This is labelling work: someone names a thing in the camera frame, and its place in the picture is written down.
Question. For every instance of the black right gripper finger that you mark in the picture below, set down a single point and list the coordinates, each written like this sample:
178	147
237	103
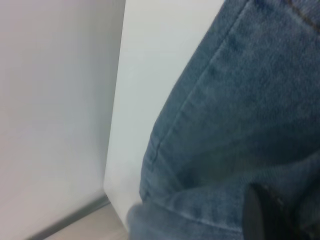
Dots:
267	220

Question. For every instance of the blue faded denim pants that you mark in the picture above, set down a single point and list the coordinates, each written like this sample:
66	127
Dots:
237	100

